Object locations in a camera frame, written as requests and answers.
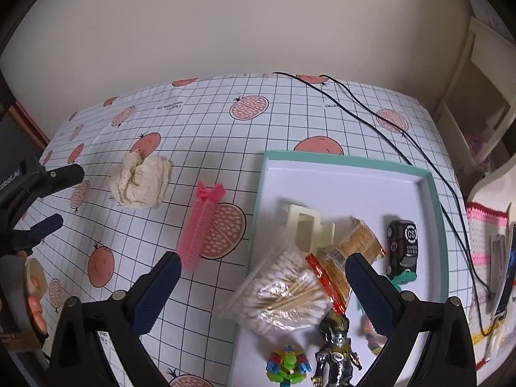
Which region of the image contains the smartphone on mat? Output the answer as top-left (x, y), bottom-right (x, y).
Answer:
top-left (490, 221), bottom-right (515, 322)

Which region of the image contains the cotton swab bag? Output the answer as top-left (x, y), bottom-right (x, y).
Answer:
top-left (219, 238), bottom-right (331, 337)

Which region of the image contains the person's left hand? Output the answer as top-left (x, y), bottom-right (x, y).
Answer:
top-left (1, 255), bottom-right (48, 339)

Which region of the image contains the white lattice chair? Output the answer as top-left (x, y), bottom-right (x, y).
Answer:
top-left (468, 155), bottom-right (516, 212)

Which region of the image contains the pink hair roller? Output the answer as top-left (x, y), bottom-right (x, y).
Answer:
top-left (177, 181), bottom-right (226, 273)

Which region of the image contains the black action figure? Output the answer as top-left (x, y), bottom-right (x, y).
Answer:
top-left (311, 309), bottom-right (362, 386)

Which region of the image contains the black toy car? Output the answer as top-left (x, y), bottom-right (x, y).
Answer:
top-left (386, 220), bottom-right (418, 279)

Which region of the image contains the brown snack packet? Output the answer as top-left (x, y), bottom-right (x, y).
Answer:
top-left (305, 216), bottom-right (388, 315)

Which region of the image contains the black cable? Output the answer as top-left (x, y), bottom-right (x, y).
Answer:
top-left (273, 71), bottom-right (495, 337)
top-left (317, 73), bottom-right (469, 251)

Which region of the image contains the teal rimmed white tray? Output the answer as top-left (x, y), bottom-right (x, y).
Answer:
top-left (227, 151), bottom-right (449, 386)

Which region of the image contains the cream hair claw clip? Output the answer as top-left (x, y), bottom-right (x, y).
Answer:
top-left (286, 204), bottom-right (335, 255)

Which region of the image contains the cream knitted cloth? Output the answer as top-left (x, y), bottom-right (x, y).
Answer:
top-left (109, 150), bottom-right (172, 210)

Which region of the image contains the pomegranate grid tablecloth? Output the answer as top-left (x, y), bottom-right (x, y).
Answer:
top-left (20, 74), bottom-right (467, 386)

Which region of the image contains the crocheted striped mat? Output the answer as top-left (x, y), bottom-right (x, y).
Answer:
top-left (466, 202), bottom-right (515, 370)

